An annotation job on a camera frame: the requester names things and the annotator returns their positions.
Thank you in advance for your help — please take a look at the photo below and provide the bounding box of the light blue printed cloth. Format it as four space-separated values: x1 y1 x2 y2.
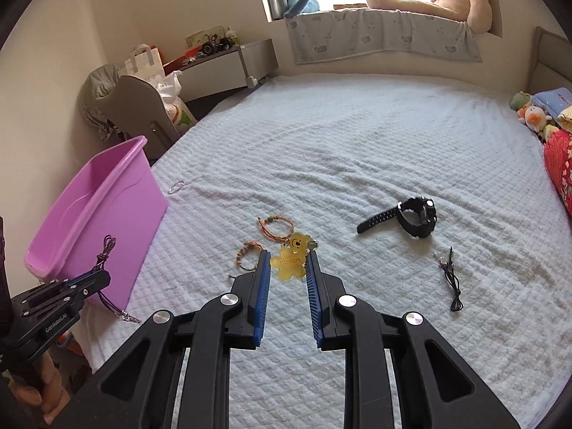
285 9 483 65

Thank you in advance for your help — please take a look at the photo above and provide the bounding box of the person's left hand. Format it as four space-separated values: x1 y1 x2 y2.
9 360 70 425

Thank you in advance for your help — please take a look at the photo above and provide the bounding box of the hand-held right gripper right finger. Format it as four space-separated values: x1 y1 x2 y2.
305 250 521 429

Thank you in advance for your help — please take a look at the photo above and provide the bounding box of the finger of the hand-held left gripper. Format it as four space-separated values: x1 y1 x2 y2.
22 277 112 320
11 269 112 307

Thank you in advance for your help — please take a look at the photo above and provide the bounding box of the purple plastic bin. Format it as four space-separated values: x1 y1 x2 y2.
24 135 169 311

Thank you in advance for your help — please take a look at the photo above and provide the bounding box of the blue plush toy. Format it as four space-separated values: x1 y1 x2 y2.
283 0 321 19

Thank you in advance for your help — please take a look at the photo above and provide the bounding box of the black wrist watch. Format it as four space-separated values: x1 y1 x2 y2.
356 197 436 238

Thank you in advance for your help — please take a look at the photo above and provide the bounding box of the white toy box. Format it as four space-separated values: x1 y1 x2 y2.
185 24 224 50

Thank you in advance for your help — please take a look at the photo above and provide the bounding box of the red patterned quilt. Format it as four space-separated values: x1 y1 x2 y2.
543 132 572 220

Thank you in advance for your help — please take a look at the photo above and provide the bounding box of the grey desk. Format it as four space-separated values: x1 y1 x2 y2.
163 38 278 103

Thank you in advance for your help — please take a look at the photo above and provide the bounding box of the green plush toy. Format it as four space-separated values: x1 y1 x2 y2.
509 92 532 119

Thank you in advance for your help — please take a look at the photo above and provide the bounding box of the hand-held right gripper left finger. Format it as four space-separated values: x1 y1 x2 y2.
63 250 272 429

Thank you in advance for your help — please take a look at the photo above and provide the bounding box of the black cord necklace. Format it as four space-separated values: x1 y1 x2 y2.
435 247 464 312

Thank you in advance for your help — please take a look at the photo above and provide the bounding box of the brown braided bracelet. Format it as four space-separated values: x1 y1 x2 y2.
228 241 264 278

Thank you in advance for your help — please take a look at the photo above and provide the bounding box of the white pig plush toy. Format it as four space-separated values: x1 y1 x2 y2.
518 103 552 132

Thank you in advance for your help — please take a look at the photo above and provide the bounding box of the gold chain yellow pendant necklace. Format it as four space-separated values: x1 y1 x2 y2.
269 231 321 281

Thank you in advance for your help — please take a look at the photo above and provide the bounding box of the white plastic bag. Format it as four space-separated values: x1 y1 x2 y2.
156 70 197 127

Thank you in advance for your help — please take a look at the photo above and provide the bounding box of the white paper bag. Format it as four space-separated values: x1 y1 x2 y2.
118 44 166 88

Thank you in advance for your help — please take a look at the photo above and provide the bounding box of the blue printed pillow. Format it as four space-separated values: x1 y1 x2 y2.
529 87 572 121

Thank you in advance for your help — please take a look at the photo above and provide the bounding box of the black toy car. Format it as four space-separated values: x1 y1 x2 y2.
197 36 237 56

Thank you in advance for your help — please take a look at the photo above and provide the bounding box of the orange braided bracelet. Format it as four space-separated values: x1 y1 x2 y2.
257 215 296 243

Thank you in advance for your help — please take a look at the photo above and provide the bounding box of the grey padded headboard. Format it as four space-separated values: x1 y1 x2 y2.
527 27 572 97

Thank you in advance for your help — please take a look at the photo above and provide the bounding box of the grey clothing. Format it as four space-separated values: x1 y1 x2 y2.
78 63 123 139

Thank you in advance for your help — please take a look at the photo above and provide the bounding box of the grey chair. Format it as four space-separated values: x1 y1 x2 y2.
105 75 182 162

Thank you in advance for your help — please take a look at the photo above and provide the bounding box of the purple cord necklace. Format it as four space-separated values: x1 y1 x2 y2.
96 235 143 325

